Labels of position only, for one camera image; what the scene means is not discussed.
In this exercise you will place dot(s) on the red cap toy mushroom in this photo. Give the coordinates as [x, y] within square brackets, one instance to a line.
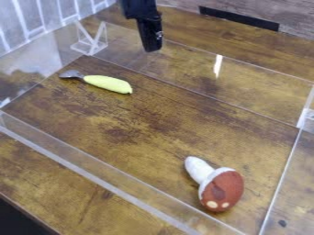
[220, 185]

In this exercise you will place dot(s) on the green handled metal spoon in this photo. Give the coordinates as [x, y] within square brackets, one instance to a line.
[105, 82]

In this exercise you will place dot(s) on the clear acrylic enclosure wall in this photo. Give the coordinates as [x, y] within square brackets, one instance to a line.
[92, 159]

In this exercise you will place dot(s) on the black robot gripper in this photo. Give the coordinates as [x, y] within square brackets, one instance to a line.
[144, 11]

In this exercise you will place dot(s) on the clear acrylic triangle bracket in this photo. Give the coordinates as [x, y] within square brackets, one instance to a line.
[89, 45]

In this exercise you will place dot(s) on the black strip on table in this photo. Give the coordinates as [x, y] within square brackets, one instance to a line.
[251, 21]

